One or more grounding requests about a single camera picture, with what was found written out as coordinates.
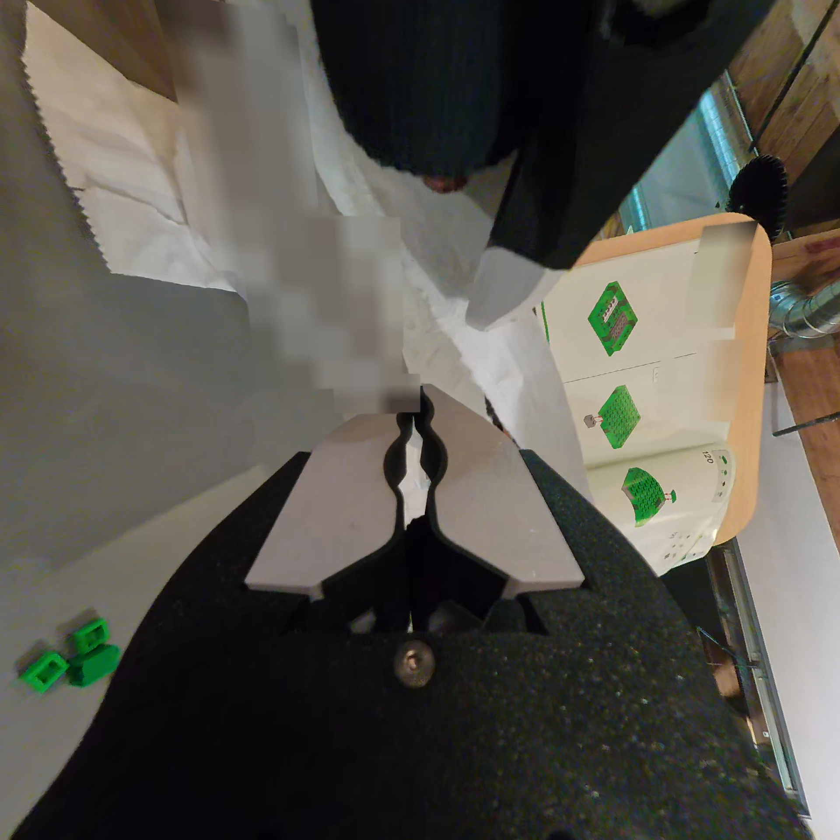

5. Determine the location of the lego instruction booklet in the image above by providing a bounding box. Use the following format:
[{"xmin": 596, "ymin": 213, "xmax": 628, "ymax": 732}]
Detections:
[{"xmin": 538, "ymin": 223, "xmax": 769, "ymax": 578}]

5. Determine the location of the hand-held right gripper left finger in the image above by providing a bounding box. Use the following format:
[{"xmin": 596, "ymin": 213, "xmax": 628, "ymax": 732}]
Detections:
[{"xmin": 244, "ymin": 413, "xmax": 414, "ymax": 599}]

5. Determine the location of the black toothed object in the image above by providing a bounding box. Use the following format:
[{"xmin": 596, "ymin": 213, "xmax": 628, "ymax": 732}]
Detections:
[{"xmin": 727, "ymin": 154, "xmax": 788, "ymax": 238}]

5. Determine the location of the grey desk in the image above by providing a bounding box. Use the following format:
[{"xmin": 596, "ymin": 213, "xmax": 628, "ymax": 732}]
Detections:
[{"xmin": 0, "ymin": 0, "xmax": 421, "ymax": 821}]

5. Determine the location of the silver ventilation duct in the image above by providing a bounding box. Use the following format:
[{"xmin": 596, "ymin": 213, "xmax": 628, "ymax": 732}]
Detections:
[{"xmin": 766, "ymin": 281, "xmax": 840, "ymax": 337}]

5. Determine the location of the white printed paper bag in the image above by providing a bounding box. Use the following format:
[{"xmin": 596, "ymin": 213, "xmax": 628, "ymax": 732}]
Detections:
[{"xmin": 23, "ymin": 3, "xmax": 588, "ymax": 519}]

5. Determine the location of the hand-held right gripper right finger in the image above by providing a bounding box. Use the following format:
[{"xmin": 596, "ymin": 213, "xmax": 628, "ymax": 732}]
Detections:
[{"xmin": 420, "ymin": 385, "xmax": 586, "ymax": 599}]

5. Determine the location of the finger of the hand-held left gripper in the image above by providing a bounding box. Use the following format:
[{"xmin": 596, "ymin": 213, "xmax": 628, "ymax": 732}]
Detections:
[{"xmin": 465, "ymin": 248, "xmax": 564, "ymax": 331}]

